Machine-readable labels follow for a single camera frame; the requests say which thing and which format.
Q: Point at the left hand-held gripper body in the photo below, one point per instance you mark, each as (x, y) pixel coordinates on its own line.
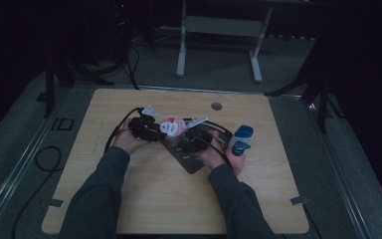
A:
(141, 127)

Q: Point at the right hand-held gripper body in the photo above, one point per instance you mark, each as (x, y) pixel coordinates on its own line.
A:
(200, 137)

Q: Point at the pink jar with white lid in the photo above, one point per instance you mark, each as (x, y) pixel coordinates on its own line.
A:
(169, 127)

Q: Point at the black corner shelf rack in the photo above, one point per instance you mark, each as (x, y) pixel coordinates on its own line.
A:
(189, 164)

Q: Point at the pink pump bottle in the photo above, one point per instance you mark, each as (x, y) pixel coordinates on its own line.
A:
(238, 165)

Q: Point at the person's left hand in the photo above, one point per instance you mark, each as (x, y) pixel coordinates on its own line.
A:
(124, 141)

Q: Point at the person's right hand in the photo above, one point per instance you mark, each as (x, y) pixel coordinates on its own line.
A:
(217, 156)

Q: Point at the grey table grommet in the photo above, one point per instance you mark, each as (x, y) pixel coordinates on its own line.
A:
(216, 106)

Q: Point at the black tripod stand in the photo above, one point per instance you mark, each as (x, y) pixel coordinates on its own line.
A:
(321, 99)
(49, 86)

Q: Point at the dark equipment with red light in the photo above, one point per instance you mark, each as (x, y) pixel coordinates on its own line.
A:
(122, 20)

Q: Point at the grey tape piece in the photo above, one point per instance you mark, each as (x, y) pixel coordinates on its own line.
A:
(56, 202)
(299, 200)

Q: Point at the metal floor rail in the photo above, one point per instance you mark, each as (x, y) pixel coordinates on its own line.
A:
(336, 169)
(212, 90)
(20, 166)

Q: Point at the white metal stand frame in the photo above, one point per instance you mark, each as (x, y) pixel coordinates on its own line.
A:
(224, 26)

